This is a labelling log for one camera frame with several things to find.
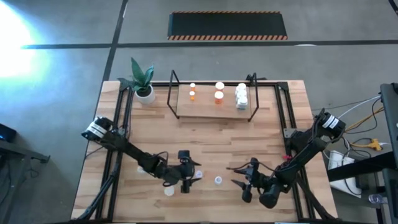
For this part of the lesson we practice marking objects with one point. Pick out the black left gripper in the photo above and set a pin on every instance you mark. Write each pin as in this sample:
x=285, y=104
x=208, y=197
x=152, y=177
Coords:
x=183, y=172

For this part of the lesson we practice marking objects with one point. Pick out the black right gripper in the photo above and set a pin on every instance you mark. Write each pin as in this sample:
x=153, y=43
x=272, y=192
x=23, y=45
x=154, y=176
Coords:
x=256, y=180

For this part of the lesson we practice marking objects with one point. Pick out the clear pill bottle green label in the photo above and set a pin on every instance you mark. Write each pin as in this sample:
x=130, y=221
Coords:
x=199, y=174

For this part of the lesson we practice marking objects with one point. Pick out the clear plastic pill bottle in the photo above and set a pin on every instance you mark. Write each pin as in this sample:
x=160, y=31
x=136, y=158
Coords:
x=218, y=180
x=140, y=170

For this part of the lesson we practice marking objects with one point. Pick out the large orange pill bottle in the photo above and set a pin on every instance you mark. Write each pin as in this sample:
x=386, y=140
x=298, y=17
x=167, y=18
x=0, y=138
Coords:
x=219, y=96
x=219, y=85
x=169, y=191

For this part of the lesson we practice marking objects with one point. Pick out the white medicine bottle blue label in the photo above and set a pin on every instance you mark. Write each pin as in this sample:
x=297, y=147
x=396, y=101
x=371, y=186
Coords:
x=241, y=93
x=241, y=86
x=242, y=102

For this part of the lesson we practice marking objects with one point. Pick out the small orange pill bottle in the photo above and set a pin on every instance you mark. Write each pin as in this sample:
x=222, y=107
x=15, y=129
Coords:
x=192, y=94
x=192, y=86

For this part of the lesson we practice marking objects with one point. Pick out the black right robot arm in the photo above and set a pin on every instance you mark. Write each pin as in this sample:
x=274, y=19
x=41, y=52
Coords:
x=306, y=152

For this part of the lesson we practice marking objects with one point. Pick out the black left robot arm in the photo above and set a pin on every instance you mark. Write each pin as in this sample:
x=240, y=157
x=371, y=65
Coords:
x=136, y=154

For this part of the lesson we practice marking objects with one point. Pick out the red tape tag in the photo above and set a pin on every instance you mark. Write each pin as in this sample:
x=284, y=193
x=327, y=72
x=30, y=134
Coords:
x=287, y=158

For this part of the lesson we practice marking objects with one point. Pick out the grey metal mounting plate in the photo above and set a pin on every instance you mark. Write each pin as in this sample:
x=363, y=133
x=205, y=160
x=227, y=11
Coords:
x=289, y=132

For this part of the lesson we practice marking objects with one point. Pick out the green plant in white pot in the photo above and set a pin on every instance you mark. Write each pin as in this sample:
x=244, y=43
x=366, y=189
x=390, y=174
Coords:
x=146, y=96

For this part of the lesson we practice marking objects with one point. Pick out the white power box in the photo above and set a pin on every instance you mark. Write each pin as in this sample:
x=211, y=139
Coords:
x=337, y=160

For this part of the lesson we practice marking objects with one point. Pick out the yellow power plug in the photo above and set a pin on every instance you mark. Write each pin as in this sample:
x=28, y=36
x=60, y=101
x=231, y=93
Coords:
x=374, y=144

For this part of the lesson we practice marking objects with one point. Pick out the clear plastic water bottle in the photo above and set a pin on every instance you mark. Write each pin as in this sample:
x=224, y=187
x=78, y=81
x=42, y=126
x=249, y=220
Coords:
x=377, y=199

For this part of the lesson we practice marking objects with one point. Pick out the black hazard-striped floor mat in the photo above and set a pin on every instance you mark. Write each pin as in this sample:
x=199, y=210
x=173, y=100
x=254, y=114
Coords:
x=227, y=25

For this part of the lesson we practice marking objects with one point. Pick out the black equipment stand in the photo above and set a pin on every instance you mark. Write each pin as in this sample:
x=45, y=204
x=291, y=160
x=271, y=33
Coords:
x=390, y=109

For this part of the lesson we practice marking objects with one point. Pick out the black device blue light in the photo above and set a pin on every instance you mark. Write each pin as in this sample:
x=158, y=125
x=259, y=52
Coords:
x=6, y=132

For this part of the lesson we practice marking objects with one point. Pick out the wooden shelf black metal frame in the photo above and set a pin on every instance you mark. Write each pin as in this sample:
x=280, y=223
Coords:
x=205, y=109

